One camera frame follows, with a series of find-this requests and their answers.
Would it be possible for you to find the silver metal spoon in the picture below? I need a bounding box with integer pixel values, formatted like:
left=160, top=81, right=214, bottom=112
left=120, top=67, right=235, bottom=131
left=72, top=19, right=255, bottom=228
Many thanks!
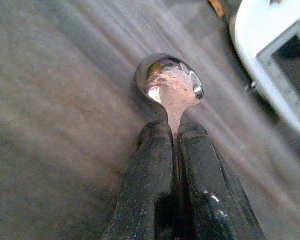
left=134, top=52, right=206, bottom=161

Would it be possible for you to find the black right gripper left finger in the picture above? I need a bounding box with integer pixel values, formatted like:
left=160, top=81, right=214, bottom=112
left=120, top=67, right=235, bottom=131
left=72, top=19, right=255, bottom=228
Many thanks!
left=102, top=120, right=182, bottom=240

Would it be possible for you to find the white kitchen appliance with screen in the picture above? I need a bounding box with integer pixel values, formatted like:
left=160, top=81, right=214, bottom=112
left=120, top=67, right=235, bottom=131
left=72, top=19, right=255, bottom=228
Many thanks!
left=229, top=0, right=300, bottom=140

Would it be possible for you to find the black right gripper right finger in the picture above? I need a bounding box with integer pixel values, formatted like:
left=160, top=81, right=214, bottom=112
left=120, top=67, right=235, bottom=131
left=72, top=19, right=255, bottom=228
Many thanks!
left=176, top=121, right=266, bottom=240

